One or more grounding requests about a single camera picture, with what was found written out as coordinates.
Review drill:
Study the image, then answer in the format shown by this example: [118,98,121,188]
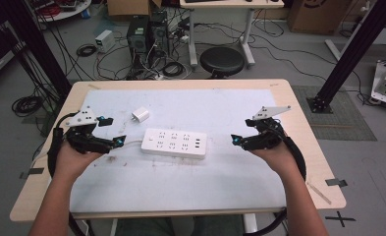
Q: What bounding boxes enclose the white power supply box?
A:
[94,29,117,54]

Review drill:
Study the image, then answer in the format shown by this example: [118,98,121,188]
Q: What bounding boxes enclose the grey floor mat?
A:
[291,85,378,143]

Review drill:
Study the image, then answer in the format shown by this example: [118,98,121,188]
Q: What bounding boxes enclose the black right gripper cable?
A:
[244,126,308,236]

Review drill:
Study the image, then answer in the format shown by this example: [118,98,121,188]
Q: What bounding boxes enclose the black round stool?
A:
[198,46,247,80]

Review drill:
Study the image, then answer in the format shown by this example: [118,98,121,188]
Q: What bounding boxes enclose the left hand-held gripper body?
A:
[65,106,115,155]

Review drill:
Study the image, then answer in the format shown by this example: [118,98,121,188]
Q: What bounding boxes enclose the white charger plug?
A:
[131,105,150,124]

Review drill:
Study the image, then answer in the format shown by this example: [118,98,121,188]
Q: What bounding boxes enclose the large cardboard box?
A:
[286,0,353,36]

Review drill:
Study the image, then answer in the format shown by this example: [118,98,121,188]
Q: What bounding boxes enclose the round white table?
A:
[26,0,93,23]

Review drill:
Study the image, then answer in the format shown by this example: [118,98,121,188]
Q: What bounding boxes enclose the thin wooden stick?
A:
[305,181,333,206]

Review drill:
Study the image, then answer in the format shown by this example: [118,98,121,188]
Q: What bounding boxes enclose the person's right hand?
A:
[247,130,303,182]

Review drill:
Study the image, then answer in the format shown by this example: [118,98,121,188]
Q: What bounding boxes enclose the coil of black cable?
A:
[76,43,98,58]
[11,95,45,118]
[161,61,187,79]

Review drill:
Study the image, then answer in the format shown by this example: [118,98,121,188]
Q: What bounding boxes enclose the person's legs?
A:
[114,213,245,236]

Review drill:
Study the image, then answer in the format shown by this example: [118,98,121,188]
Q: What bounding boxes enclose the black tape cross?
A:
[324,210,358,228]

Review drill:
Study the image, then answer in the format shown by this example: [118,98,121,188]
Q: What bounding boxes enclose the white table leg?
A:
[244,212,259,234]

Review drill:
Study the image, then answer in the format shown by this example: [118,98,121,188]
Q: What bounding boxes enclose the white power strip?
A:
[139,128,208,161]

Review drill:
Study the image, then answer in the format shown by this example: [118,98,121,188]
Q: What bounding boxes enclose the person's left hand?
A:
[54,141,104,185]

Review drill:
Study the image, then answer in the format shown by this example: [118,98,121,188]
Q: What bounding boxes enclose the black computer tower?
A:
[127,15,151,65]
[148,10,171,57]

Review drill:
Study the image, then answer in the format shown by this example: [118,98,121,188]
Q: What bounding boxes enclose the white table mat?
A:
[68,88,287,214]

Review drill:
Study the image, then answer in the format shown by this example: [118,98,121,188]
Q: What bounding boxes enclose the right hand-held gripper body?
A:
[242,105,292,152]

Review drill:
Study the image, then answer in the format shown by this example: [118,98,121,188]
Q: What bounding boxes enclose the black tape strip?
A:
[19,167,45,180]
[324,178,349,188]

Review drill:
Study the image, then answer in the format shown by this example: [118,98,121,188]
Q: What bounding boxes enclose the white desk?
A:
[179,0,286,69]

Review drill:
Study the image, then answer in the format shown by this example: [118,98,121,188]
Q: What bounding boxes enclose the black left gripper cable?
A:
[47,112,81,180]

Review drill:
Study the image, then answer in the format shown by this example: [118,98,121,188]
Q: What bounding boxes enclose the black aluminium post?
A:
[305,0,386,115]
[2,0,73,97]

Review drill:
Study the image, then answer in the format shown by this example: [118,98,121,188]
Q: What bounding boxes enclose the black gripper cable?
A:
[244,126,308,236]
[47,112,81,180]

